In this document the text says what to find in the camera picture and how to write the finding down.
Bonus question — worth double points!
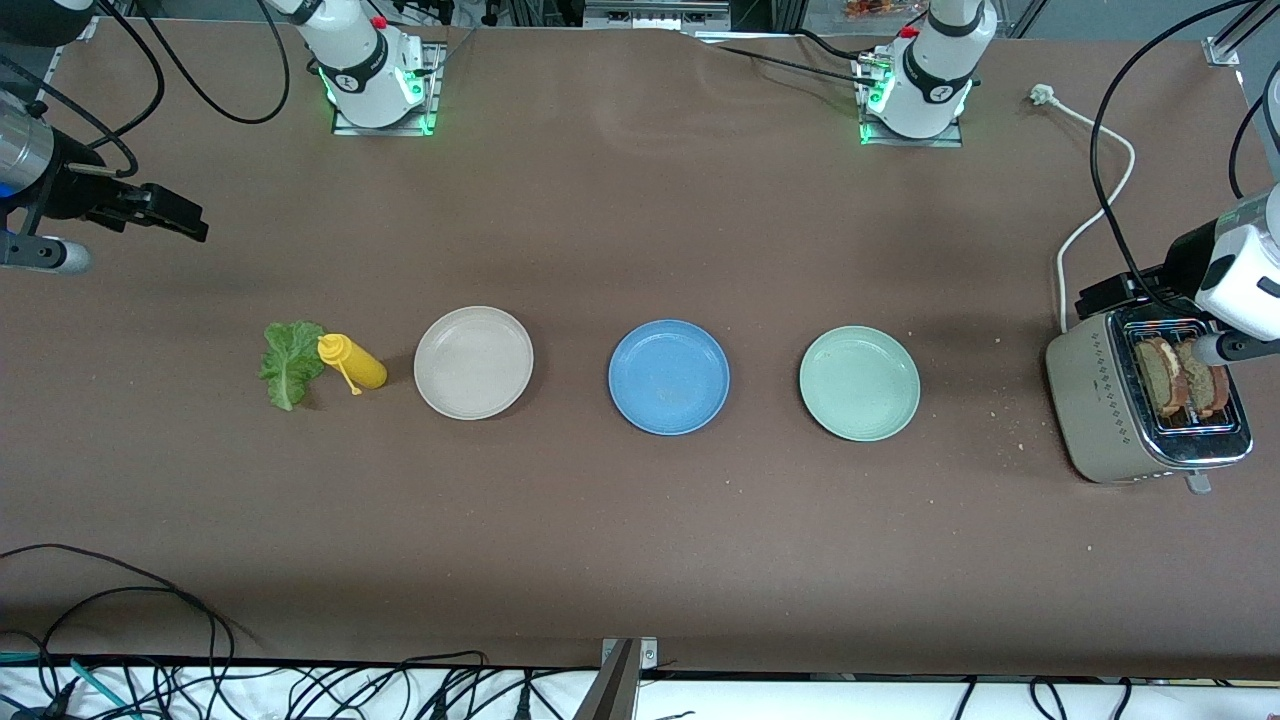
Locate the brown bread slice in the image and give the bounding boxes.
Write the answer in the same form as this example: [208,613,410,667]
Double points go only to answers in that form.
[1175,340,1231,419]
[1133,337,1191,419]

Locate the green lettuce leaf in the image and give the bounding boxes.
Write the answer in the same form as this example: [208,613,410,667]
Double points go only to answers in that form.
[259,320,328,412]

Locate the yellow squeeze bottle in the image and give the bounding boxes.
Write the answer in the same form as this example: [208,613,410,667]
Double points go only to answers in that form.
[317,333,388,396]

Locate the mint green round plate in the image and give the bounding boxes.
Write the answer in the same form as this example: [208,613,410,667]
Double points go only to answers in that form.
[798,325,921,442]

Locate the beige round plate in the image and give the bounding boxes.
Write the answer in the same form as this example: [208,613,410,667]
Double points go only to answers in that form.
[413,305,535,421]

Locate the blue round plate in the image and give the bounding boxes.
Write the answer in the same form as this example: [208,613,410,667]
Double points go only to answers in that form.
[608,319,731,437]

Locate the beige metal toaster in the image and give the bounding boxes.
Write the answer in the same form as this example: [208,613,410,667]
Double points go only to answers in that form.
[1045,296,1255,495]

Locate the aluminium profile bar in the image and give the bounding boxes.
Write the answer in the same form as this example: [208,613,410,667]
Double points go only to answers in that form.
[1215,0,1280,51]

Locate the grey metal bar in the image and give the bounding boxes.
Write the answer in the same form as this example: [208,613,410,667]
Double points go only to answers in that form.
[572,640,641,720]

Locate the black hanging cable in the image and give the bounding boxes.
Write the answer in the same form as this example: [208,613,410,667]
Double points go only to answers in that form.
[1230,95,1280,198]

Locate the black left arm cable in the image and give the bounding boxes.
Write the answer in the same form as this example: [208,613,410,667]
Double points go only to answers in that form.
[1090,0,1280,311]

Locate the white toaster power cable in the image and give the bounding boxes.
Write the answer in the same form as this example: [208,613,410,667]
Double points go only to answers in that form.
[1030,84,1138,334]

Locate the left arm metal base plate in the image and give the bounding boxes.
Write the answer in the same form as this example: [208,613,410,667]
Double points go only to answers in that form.
[858,52,964,149]

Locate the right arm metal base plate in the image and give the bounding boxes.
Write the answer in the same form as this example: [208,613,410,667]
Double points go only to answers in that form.
[332,42,444,137]

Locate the long looped black cable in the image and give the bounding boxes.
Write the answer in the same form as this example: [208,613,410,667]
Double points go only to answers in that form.
[0,545,236,691]

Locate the black left base cable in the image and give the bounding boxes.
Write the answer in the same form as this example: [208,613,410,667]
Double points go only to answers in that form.
[700,28,881,87]

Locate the teal cable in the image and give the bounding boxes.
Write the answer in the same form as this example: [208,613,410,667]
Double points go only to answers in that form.
[0,652,136,720]

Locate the aluminium background frame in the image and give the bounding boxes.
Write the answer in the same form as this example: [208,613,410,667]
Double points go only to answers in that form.
[583,0,731,29]

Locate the small metal table bracket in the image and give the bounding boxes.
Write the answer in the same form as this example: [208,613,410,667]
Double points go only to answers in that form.
[600,637,659,673]

